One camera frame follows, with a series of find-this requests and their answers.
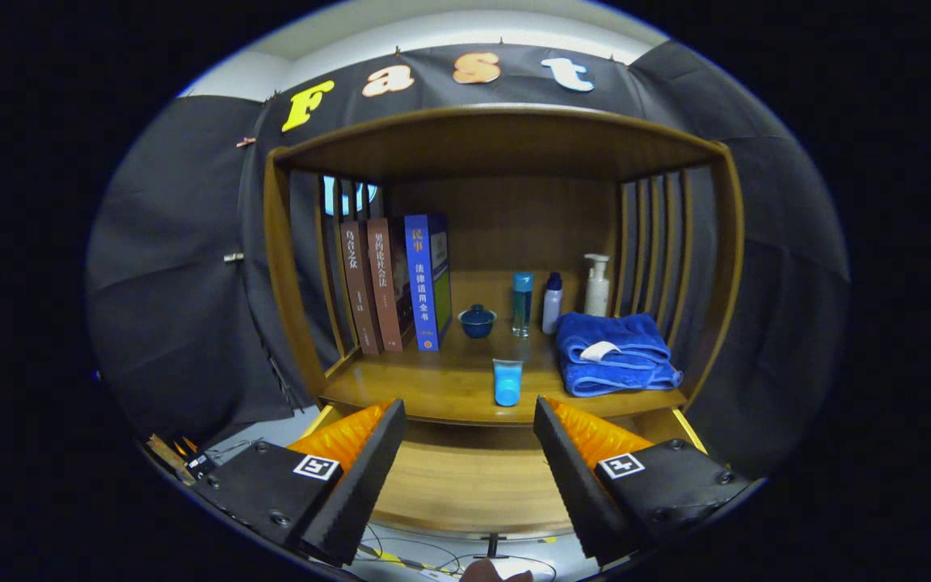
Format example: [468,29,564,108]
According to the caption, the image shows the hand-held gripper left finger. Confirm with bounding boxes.
[191,399,407,567]

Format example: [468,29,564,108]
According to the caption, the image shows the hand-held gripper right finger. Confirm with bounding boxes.
[533,396,753,567]

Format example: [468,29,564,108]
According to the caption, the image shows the wooden drawer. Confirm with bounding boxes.
[296,404,709,559]

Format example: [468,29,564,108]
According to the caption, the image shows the light blue tube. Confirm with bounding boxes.
[492,359,524,407]

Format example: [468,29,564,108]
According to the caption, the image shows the wooden countertop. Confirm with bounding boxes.
[320,322,689,427]

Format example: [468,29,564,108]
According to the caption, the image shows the wooden cabinet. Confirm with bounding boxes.
[263,103,745,431]

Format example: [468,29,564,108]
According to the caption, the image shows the blue folded towel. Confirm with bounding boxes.
[556,312,685,398]

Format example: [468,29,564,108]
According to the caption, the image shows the white bottle dark cap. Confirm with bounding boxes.
[541,272,563,335]

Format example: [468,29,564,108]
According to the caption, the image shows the teal glass bottle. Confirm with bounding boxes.
[512,272,533,338]

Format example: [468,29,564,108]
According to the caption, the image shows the blue lidded teacup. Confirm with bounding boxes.
[458,304,498,340]

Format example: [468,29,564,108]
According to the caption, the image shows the white pump bottle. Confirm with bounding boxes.
[583,254,610,318]

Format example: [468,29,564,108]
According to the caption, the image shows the dark brown book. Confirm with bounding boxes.
[339,221,383,356]

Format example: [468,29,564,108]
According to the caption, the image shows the reddish brown book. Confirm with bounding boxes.
[366,217,415,352]

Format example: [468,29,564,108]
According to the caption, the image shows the blue book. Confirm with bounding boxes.
[404,213,453,352]

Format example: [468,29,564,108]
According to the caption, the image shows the black backdrop cloth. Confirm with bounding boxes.
[86,40,850,478]

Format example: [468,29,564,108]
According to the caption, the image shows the floor cables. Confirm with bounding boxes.
[359,524,557,580]

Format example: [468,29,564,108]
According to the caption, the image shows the thin white cable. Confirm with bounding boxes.
[205,438,266,466]

